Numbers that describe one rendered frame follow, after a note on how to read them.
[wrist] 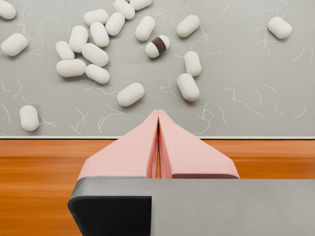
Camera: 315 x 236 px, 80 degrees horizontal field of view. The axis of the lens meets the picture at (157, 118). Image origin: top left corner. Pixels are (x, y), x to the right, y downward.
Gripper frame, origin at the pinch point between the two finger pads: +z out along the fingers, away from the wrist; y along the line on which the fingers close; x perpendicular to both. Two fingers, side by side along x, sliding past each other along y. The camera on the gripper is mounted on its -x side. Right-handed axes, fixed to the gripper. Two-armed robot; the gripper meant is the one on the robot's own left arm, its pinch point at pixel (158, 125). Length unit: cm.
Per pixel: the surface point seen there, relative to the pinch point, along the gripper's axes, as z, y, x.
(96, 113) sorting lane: 10.5, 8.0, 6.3
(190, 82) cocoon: 11.7, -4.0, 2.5
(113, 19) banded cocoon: 18.7, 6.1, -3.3
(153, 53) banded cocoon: 15.3, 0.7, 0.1
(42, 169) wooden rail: 3.5, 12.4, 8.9
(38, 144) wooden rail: 6.7, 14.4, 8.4
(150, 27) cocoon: 18.3, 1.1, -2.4
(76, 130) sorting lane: 8.7, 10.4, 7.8
